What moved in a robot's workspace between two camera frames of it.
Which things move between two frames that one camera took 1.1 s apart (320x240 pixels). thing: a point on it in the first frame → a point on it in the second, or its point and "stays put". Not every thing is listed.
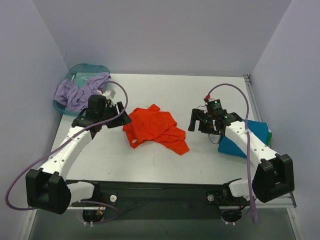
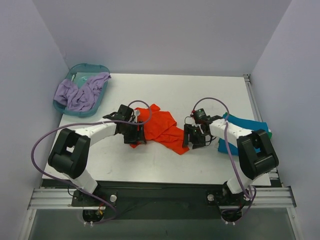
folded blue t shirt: (258, 129) stays put
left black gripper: (116, 115) → (135, 135)
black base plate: (161, 200) stays put
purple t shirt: (76, 98) stays put
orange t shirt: (147, 124) stays put
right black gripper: (200, 120) → (194, 136)
